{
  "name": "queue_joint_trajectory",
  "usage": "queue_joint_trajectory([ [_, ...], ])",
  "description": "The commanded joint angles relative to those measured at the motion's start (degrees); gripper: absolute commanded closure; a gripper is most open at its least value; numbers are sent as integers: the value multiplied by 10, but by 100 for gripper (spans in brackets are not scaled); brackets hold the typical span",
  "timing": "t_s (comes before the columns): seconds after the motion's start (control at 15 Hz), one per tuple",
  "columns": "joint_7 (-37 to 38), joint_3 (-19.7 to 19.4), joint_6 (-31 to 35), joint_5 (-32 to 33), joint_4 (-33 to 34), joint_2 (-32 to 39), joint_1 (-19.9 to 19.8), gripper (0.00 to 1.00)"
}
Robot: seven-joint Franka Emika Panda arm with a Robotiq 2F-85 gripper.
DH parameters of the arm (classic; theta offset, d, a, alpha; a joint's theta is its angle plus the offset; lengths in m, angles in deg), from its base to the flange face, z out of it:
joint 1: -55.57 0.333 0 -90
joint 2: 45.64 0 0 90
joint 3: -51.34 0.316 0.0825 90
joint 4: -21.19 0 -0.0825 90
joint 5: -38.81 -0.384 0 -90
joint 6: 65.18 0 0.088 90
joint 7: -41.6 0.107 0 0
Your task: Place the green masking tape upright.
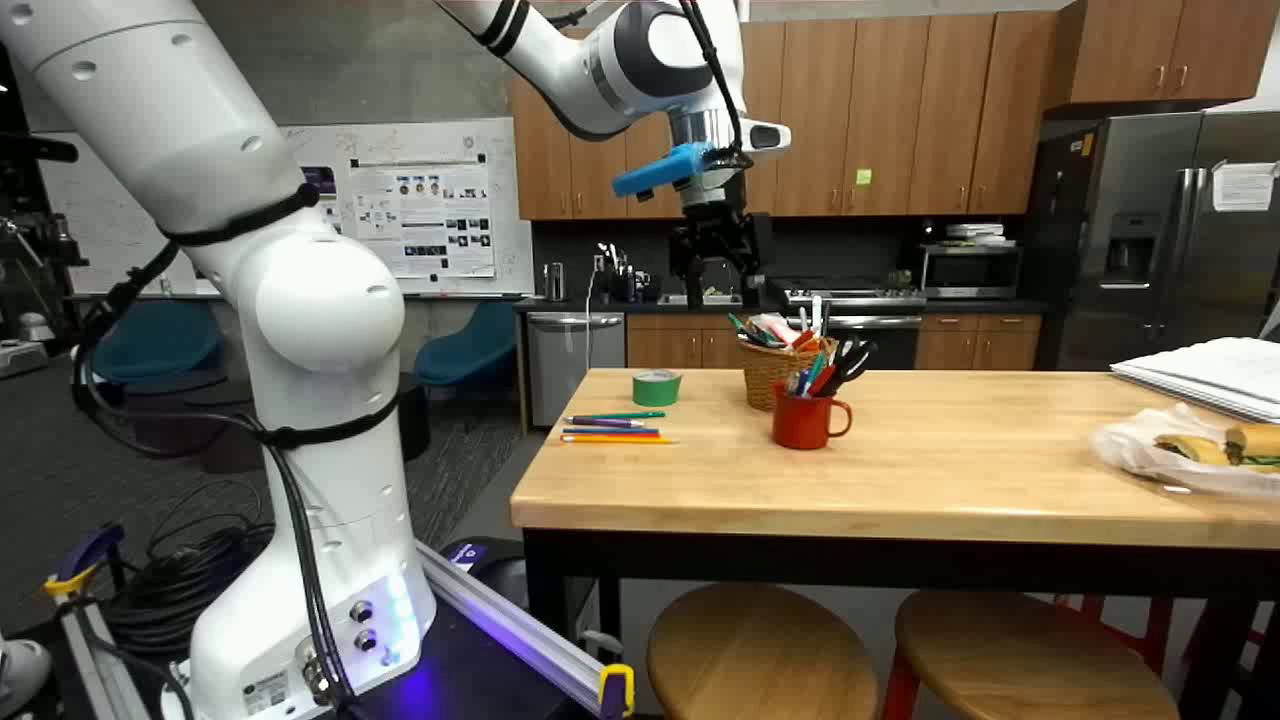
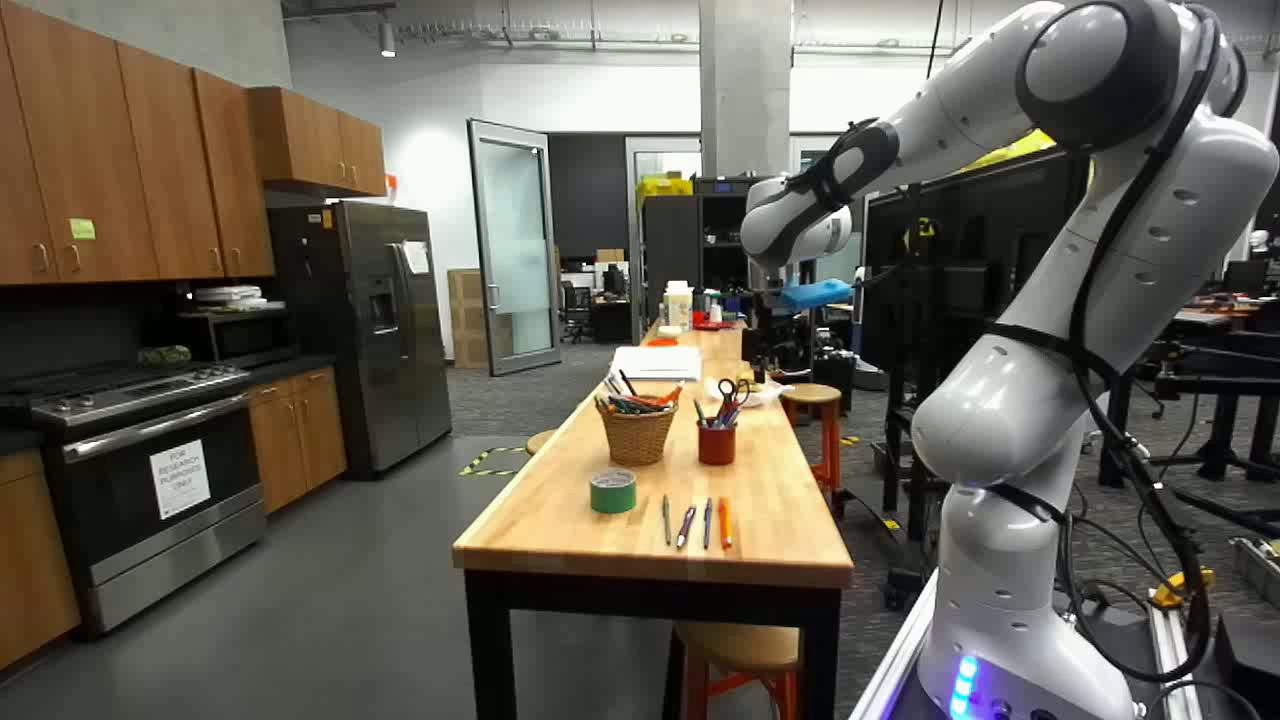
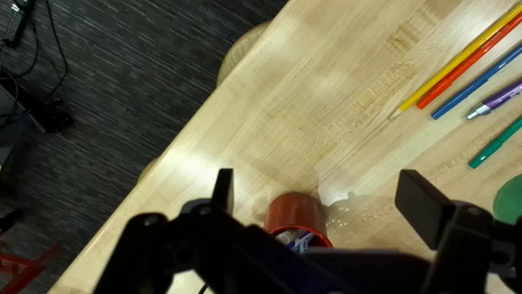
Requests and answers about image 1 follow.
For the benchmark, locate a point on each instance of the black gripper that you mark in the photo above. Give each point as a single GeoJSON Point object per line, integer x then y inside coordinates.
{"type": "Point", "coordinates": [722, 234]}

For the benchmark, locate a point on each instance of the green masking tape roll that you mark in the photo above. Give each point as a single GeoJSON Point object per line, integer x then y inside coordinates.
{"type": "Point", "coordinates": [658, 389]}

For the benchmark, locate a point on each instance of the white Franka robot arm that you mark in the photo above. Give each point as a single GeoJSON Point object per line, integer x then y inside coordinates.
{"type": "Point", "coordinates": [304, 320]}

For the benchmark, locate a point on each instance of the wicker basket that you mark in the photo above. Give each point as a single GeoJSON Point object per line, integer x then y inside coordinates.
{"type": "Point", "coordinates": [762, 377]}

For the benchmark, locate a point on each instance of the stainless steel oven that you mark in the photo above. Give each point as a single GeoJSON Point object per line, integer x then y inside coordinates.
{"type": "Point", "coordinates": [865, 333]}

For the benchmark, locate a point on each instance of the red mug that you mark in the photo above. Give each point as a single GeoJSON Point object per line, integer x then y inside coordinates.
{"type": "Point", "coordinates": [800, 423]}

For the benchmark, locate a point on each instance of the green sticky note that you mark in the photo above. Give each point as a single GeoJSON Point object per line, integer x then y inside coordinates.
{"type": "Point", "coordinates": [865, 178]}

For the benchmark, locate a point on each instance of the yellow pencil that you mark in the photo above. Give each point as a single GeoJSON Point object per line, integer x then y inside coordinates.
{"type": "Point", "coordinates": [612, 439]}

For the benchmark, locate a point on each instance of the wooden upper kitchen cabinets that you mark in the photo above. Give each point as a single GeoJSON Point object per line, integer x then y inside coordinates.
{"type": "Point", "coordinates": [883, 122]}

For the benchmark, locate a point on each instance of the wooden kitchen cabinets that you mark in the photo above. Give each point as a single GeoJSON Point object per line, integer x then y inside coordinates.
{"type": "Point", "coordinates": [883, 122]}
{"type": "Point", "coordinates": [982, 342]}

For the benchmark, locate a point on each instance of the microwave oven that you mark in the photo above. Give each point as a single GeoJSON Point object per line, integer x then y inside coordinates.
{"type": "Point", "coordinates": [970, 269]}

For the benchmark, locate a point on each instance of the wooden lower kitchen cabinets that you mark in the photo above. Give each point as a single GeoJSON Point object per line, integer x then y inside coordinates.
{"type": "Point", "coordinates": [982, 342]}

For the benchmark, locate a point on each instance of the blue chair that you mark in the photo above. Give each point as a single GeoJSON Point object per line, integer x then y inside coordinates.
{"type": "Point", "coordinates": [160, 347]}
{"type": "Point", "coordinates": [466, 355]}

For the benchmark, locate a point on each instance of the wooden table with black legs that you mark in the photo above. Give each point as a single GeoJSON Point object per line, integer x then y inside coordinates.
{"type": "Point", "coordinates": [934, 467]}

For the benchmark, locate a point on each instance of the round wooden stool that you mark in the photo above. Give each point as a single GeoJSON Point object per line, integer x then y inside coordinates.
{"type": "Point", "coordinates": [762, 661]}
{"type": "Point", "coordinates": [1025, 661]}

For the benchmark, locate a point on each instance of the yellow clamp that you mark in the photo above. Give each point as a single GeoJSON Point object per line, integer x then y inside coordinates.
{"type": "Point", "coordinates": [68, 581]}
{"type": "Point", "coordinates": [618, 684]}

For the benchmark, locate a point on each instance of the stainless steel refrigerator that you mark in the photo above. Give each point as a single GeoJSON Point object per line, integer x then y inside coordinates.
{"type": "Point", "coordinates": [1162, 252]}

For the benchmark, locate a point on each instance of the plastic bag with food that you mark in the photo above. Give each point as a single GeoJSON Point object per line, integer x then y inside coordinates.
{"type": "Point", "coordinates": [1185, 452]}

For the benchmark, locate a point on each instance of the wooden cabinet above refrigerator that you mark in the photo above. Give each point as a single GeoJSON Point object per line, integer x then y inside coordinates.
{"type": "Point", "coordinates": [1165, 51]}

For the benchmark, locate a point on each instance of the white paper on refrigerator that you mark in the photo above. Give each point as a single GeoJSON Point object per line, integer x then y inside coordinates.
{"type": "Point", "coordinates": [1243, 184]}

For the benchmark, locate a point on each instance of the aluminium rail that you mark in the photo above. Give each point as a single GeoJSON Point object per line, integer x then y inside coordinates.
{"type": "Point", "coordinates": [522, 622]}

